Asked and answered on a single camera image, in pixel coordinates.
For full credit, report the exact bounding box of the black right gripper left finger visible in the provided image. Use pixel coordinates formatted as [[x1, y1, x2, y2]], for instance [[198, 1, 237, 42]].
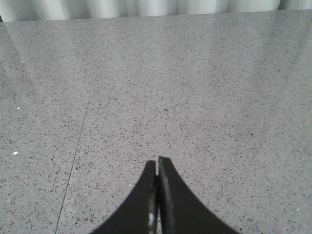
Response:
[[92, 160, 156, 234]]

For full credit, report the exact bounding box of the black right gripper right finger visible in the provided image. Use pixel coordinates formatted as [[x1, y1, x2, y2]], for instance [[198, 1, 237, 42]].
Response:
[[158, 157, 237, 234]]

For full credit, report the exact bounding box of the pale green curtain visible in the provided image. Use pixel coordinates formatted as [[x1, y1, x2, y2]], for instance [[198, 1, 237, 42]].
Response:
[[0, 0, 312, 22]]

